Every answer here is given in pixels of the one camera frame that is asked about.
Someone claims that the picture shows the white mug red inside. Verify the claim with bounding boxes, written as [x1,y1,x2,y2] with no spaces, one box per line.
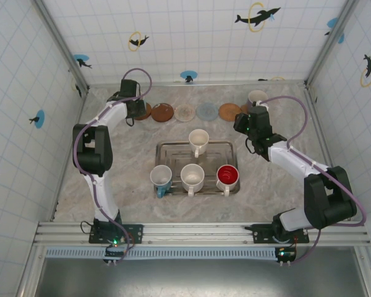
[215,164,240,197]

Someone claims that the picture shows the blue circle seal sticker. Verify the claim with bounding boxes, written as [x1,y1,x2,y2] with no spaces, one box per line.
[72,54,93,70]

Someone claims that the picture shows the right aluminium corner post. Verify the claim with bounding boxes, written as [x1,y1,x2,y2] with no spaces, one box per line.
[305,0,359,88]

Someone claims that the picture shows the aluminium rail along wall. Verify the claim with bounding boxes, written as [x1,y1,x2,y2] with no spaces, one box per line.
[87,79,309,89]

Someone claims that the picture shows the slotted grey cable duct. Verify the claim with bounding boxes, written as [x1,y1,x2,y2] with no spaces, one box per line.
[44,246,281,260]

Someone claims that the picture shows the aluminium side rail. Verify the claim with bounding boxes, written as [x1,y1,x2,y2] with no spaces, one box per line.
[305,86,335,170]
[51,88,89,222]

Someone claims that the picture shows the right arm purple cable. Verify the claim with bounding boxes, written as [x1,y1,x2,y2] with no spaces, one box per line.
[258,95,368,266]

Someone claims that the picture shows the left aluminium corner post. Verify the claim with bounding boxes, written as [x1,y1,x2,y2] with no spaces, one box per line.
[30,0,90,95]

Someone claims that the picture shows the brown wooden coaster white marks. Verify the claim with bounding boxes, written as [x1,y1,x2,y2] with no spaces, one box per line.
[150,102,175,123]

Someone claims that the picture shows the small dolphin ring sticker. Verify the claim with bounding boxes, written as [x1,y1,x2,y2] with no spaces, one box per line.
[127,30,150,53]

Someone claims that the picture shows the blue-grey woven coaster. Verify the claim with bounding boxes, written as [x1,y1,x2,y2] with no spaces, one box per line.
[195,102,220,122]

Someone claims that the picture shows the white round coaster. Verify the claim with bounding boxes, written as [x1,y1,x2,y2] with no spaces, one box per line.
[174,103,196,123]

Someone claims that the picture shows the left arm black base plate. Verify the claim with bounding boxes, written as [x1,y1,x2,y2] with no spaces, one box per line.
[88,223,145,245]

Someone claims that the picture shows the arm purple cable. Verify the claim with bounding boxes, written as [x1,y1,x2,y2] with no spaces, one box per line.
[258,95,368,266]
[72,67,153,265]

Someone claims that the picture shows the aluminium mounting rail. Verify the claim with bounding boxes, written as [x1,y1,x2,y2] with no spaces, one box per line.
[33,221,371,248]

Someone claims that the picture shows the right aluminium side rail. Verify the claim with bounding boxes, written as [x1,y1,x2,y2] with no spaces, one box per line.
[305,86,335,170]

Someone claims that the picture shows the rattan coaster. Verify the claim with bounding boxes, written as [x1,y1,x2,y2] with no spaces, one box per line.
[218,103,243,123]

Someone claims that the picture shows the upright dolphin ring sticker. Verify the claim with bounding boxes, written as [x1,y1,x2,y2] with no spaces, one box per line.
[359,53,371,88]

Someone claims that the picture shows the narrow dolphin ring sticker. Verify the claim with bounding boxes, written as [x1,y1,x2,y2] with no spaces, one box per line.
[70,76,83,99]

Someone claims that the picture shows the left aluminium side rail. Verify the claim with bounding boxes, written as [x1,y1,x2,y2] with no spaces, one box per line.
[51,88,89,222]

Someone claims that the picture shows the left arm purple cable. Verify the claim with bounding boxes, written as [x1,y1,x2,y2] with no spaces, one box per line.
[72,67,153,265]

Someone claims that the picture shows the large white mug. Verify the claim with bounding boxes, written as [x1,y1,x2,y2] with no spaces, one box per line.
[180,163,205,198]

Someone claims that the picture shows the blue circle animal sticker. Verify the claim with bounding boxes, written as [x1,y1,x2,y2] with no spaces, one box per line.
[28,109,46,129]

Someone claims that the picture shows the small cream mug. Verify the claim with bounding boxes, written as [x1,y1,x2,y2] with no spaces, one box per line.
[188,129,210,158]

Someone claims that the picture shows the blue circle penguin sticker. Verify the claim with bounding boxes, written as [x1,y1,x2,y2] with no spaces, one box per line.
[179,70,198,84]

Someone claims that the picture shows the grey metal panel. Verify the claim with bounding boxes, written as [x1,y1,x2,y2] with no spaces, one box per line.
[33,258,369,297]

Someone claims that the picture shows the stainless steel tray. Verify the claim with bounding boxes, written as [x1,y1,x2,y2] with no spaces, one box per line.
[154,140,241,196]

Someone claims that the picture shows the blue sticker at corner post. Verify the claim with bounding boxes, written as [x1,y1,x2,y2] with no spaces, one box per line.
[323,17,346,45]

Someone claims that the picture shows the large dolphin ring sticker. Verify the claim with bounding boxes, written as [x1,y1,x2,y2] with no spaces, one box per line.
[234,1,282,33]

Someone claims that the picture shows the plain brown wooden coaster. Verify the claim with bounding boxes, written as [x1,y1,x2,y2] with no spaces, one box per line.
[134,102,153,121]

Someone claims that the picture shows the teal floral mug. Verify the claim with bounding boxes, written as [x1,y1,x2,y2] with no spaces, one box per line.
[150,165,173,199]

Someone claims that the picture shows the lavender mug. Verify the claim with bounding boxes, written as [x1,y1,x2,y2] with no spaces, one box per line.
[246,89,269,109]

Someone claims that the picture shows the aluminium corner post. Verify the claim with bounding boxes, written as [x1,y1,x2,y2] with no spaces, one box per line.
[305,0,359,88]
[30,0,90,95]

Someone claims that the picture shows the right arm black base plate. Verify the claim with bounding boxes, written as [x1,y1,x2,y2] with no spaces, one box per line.
[244,223,310,245]

